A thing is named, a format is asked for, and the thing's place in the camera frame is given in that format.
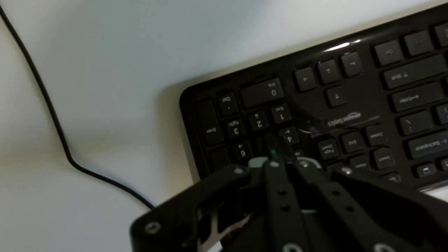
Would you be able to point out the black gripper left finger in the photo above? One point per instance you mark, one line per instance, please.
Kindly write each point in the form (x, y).
(224, 205)

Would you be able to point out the black full-size keyboard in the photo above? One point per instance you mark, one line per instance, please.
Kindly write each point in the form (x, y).
(410, 93)

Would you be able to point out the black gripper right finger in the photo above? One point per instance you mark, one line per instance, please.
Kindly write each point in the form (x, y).
(372, 214)

